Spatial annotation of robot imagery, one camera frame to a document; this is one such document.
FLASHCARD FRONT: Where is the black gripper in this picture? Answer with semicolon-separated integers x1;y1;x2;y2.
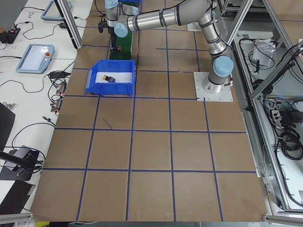
110;27;117;52

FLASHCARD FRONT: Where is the yellow push button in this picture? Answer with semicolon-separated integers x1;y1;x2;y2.
102;75;116;83

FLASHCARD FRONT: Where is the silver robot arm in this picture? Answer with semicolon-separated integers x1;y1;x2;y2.
105;0;234;94
105;0;139;35

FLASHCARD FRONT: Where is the green conveyor belt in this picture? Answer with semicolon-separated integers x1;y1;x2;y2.
109;33;133;60

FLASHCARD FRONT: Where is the left blue plastic bin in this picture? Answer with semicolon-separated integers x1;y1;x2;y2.
85;60;135;96

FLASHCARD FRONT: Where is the white foam pad left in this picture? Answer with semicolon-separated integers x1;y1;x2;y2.
95;72;133;83

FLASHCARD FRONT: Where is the teach pendant far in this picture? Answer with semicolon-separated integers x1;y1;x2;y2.
40;0;62;21

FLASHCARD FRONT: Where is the teach pendant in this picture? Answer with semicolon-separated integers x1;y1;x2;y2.
16;44;54;74
40;0;62;21

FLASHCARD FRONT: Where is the teach pendant near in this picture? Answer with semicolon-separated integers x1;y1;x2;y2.
16;44;54;74

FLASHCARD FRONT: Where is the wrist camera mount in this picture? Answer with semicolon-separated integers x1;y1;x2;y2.
98;17;107;33

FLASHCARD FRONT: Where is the aluminium frame post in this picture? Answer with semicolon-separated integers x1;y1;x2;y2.
54;0;83;50

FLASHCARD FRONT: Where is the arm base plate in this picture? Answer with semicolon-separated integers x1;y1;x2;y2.
194;72;233;102

